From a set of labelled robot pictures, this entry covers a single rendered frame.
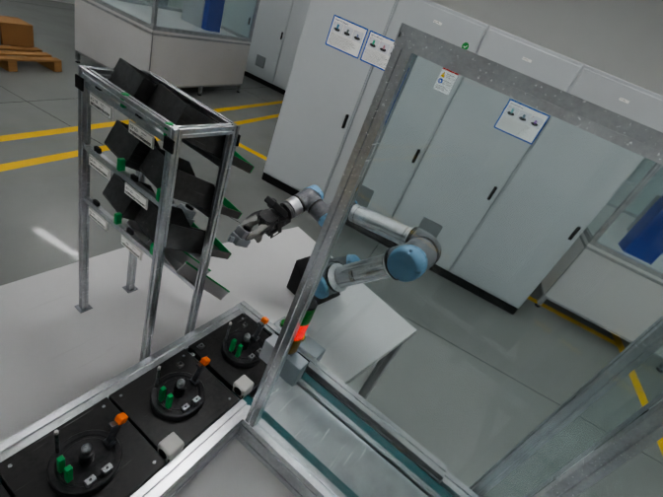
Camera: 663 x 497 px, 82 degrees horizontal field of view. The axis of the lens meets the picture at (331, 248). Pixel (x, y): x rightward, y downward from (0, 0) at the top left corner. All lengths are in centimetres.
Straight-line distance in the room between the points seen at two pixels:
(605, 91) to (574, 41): 457
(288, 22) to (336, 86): 492
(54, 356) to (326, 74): 342
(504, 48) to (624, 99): 99
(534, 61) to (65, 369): 365
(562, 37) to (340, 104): 513
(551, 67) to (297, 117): 235
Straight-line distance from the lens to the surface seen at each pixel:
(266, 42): 911
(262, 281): 178
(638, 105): 395
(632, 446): 77
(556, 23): 839
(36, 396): 137
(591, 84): 387
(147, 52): 615
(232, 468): 126
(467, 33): 384
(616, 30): 850
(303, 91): 425
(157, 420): 117
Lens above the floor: 198
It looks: 31 degrees down
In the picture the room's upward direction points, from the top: 23 degrees clockwise
